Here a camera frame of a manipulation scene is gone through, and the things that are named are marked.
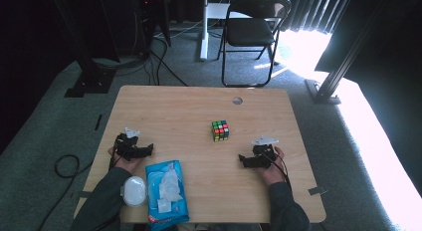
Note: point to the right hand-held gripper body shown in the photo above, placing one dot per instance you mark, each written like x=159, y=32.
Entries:
x=265, y=154

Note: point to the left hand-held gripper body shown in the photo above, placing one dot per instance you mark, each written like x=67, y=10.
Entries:
x=124, y=146

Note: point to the multicoloured puzzle cube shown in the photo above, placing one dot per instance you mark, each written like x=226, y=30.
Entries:
x=220, y=131

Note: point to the blue wet wipe pack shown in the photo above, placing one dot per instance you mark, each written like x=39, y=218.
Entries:
x=167, y=217

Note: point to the person's left hand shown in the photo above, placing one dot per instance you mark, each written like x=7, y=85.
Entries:
x=127, y=165

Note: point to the person's right hand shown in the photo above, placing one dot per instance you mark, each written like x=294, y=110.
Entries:
x=272, y=176

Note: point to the black floor strip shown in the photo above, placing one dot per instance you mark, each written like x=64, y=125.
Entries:
x=98, y=122

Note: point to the white round pack lid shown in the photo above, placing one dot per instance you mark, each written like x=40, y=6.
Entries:
x=133, y=191

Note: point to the grey table grommet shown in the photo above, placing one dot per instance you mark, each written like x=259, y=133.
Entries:
x=237, y=101

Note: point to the grey tape piece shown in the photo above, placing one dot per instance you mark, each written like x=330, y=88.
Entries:
x=85, y=194
x=316, y=190

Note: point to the black metal stand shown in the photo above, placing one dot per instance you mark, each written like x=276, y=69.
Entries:
x=331, y=81
x=89, y=83

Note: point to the black computer tower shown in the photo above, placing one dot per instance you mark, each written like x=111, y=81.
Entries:
x=149, y=25

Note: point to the black folding chair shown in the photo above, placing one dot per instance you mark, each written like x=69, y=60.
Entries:
x=249, y=32

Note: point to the dark pleated curtain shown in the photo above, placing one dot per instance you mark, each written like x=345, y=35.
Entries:
x=312, y=12

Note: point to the black curtain panel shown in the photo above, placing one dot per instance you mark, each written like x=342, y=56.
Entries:
x=398, y=75

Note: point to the white desk frame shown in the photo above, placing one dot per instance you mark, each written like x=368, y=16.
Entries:
x=204, y=42

